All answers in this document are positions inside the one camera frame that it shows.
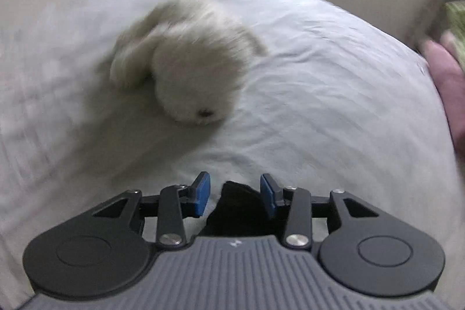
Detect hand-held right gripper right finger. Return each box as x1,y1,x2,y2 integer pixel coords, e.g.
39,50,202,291
261,173,380,248

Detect green patterned blanket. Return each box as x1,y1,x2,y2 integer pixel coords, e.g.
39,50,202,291
445,0,465,67

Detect pink folded quilt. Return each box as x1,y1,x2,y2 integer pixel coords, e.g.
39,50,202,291
418,37,465,158

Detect black t-shirt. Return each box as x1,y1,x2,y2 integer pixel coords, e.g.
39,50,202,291
198,181,282,237

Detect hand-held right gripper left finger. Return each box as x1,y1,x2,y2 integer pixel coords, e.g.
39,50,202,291
92,172,211,248

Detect white plush dog toy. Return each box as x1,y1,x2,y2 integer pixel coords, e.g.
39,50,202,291
109,0,267,125

